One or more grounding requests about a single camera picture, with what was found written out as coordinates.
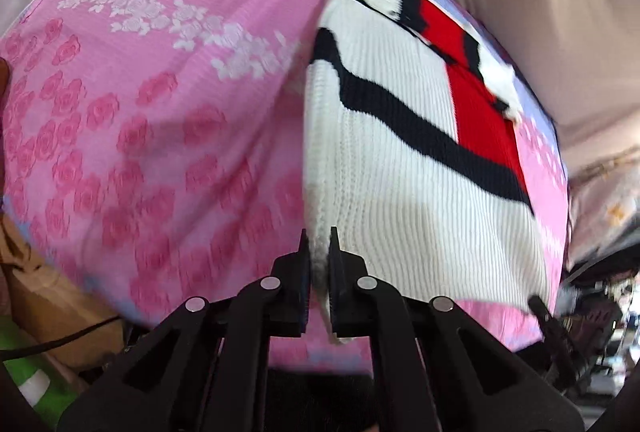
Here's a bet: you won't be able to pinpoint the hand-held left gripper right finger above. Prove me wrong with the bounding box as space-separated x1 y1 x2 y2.
327 227 586 432

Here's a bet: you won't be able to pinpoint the beige printed blanket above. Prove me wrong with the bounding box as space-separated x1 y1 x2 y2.
567 152 640 268

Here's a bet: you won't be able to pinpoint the green and white packet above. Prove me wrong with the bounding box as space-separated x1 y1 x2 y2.
0 317 68 415

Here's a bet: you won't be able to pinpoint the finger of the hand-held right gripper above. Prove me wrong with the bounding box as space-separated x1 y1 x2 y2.
529 296 577 389

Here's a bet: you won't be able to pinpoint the beige curtain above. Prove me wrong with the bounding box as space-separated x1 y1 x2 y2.
320 0 640 173

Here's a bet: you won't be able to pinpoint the white knit sweater red navy stripes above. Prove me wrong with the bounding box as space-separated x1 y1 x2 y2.
302 0 551 345

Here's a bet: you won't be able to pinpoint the black cable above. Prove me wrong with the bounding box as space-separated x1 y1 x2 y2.
0 316 122 361

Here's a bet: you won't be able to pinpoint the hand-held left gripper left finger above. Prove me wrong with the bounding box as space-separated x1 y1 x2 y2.
57 228 313 432

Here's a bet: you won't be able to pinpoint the pink floral bed sheet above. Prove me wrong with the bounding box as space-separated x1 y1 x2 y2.
0 0 571 358

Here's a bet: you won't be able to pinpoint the brown cardboard box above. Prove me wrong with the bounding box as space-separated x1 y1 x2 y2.
0 217 126 370

